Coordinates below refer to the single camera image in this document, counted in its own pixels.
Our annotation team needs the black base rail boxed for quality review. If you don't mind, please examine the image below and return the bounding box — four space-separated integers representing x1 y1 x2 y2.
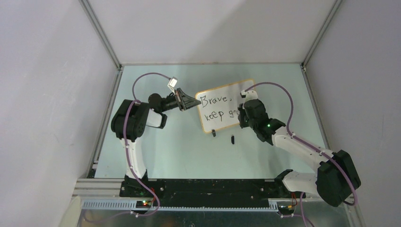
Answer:
119 179 293 208

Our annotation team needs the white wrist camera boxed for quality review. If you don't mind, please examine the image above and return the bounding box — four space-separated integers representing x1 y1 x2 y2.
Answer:
240 90 258 103
167 77 178 88

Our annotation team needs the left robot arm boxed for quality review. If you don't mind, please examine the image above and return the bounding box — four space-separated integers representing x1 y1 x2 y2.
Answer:
111 88 201 197

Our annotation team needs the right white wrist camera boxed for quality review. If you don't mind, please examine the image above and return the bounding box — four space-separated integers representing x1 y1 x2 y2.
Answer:
240 90 258 103

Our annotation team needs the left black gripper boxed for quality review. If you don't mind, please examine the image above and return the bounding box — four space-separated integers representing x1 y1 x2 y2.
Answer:
160 88 201 113

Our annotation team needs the white perforated cable tray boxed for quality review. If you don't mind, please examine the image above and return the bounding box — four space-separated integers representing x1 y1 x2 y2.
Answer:
82 199 279 212

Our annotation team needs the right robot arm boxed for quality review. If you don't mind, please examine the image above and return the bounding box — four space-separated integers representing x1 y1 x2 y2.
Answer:
237 99 361 207

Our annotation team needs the yellow framed whiteboard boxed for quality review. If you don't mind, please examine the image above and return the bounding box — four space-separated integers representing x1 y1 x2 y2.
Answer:
195 79 254 133

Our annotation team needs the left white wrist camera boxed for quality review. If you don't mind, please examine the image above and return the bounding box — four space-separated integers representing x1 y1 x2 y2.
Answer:
167 77 178 88

